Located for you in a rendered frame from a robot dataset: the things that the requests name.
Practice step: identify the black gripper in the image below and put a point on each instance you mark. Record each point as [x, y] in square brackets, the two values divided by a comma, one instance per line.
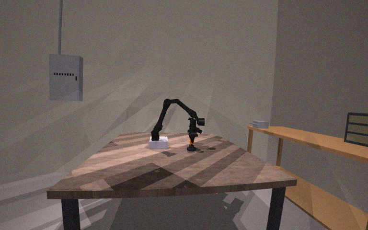
[192, 133]

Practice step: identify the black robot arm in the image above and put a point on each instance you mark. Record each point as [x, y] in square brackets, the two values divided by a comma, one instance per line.
[166, 104]

